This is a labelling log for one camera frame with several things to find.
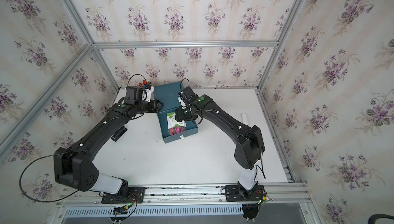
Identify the pink pen holder cup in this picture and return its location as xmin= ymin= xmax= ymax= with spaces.
xmin=139 ymin=80 xmax=152 ymax=90

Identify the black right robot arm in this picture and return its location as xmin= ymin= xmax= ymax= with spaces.
xmin=175 ymin=91 xmax=265 ymax=191

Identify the black stapler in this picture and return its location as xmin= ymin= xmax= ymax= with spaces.
xmin=111 ymin=126 xmax=128 ymax=142

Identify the teal drawer cabinet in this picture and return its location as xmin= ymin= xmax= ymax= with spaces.
xmin=153 ymin=81 xmax=184 ymax=113

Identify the green white seed bag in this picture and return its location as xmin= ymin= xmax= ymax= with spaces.
xmin=166 ymin=112 xmax=187 ymax=136

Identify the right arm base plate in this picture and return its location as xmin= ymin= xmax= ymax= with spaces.
xmin=221 ymin=184 xmax=268 ymax=203

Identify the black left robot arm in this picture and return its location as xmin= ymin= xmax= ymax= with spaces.
xmin=53 ymin=100 xmax=164 ymax=196

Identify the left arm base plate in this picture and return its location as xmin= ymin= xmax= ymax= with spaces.
xmin=101 ymin=187 xmax=146 ymax=204

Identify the aluminium mounting rail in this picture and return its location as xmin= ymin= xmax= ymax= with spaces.
xmin=55 ymin=183 xmax=312 ymax=208

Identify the white eraser stick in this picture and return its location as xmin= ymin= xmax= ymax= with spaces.
xmin=241 ymin=113 xmax=249 ymax=125

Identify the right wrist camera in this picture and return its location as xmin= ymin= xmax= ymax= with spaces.
xmin=179 ymin=86 xmax=198 ymax=109

